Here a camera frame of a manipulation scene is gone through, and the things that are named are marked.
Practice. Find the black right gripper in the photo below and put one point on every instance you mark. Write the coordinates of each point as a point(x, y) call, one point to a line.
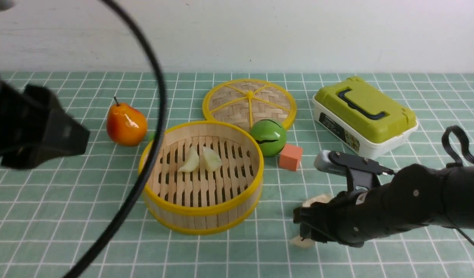
point(350, 218)

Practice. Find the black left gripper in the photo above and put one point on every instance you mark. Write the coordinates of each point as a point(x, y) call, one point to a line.
point(34, 128)

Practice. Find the dumpling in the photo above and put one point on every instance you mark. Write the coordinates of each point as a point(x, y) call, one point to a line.
point(212, 160)
point(302, 242)
point(191, 162)
point(316, 199)

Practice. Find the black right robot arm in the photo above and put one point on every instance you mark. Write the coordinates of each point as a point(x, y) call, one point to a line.
point(416, 197)

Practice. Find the yellow-rimmed bamboo steamer tray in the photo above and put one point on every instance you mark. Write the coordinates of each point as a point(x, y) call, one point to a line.
point(202, 202)

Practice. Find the woven bamboo steamer lid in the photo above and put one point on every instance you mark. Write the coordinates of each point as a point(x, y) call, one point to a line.
point(244, 102)

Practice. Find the salmon pink cube block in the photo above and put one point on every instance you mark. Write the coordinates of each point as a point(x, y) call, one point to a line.
point(290, 157)

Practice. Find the green toy apple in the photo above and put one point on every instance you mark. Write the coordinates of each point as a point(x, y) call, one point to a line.
point(270, 135)

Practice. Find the green checkered tablecloth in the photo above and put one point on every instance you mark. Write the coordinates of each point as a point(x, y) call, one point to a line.
point(50, 216)

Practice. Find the orange-red toy pear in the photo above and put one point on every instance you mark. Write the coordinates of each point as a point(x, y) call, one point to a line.
point(125, 125)

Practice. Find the green-lidded white plastic box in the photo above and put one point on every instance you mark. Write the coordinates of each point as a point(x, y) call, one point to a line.
point(366, 120)

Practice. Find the green cube block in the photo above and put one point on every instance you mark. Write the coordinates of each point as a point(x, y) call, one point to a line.
point(151, 136)

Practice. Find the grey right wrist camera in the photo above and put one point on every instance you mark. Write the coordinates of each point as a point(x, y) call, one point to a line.
point(360, 172)

